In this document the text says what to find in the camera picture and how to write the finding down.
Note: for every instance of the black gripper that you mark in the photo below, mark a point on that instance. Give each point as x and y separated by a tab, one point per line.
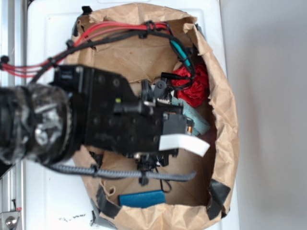
106	114

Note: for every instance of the red crumpled cloth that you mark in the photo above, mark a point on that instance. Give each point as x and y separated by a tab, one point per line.
196	94

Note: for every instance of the blue block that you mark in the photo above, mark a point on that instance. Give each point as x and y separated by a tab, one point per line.
142	199

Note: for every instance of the aluminium frame rail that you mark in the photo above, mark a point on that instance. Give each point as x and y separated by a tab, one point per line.
13	25

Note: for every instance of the brown paper bag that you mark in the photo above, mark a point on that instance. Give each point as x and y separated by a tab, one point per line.
205	200

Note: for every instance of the teal blue cloth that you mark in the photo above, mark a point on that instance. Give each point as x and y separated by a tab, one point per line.
201	126

